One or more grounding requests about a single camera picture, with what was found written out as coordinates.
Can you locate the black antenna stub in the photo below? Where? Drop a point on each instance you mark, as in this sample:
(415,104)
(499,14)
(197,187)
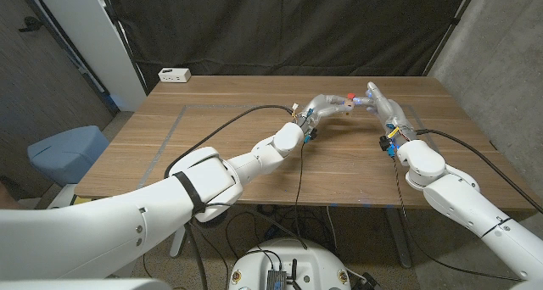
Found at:
(294,269)

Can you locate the white cabinet panel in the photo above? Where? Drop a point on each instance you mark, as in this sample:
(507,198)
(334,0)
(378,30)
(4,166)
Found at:
(97,40)

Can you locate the grey table leg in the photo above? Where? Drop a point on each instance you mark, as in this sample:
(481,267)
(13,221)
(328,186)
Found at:
(399,239)

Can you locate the small grey electronics box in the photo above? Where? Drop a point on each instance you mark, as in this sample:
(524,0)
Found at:
(275,279)

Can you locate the blue padded stool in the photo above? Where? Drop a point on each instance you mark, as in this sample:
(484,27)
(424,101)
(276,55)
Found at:
(63,152)

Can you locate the white table leg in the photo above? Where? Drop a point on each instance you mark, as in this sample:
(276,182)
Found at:
(176,245)

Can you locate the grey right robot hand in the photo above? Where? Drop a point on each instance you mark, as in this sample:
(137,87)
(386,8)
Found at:
(392,116)

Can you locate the black backdrop curtain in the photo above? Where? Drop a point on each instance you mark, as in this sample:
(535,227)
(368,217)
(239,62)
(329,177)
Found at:
(275,27)

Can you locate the black backdrop stand pole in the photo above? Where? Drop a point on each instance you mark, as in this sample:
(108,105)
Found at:
(453,22)
(121,31)

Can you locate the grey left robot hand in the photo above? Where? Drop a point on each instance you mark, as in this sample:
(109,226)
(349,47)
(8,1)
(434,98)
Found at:
(322,107)

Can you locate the white robot torso base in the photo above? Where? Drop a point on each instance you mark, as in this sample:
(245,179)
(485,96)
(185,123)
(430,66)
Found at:
(314,260)

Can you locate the red-headed screw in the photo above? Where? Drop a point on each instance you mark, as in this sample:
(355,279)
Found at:
(350,96)

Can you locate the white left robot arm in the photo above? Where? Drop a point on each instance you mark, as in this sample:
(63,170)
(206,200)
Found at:
(106,230)

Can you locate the white floor base plate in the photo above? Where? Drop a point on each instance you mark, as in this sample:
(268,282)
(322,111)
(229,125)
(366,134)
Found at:
(59,196)

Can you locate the white power strip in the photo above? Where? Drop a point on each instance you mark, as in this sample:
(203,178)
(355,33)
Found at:
(174,75)

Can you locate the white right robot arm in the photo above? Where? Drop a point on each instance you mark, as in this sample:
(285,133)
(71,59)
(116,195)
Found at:
(458,196)

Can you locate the wooden block with holes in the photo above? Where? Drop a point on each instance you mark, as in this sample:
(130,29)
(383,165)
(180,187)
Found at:
(349,106)

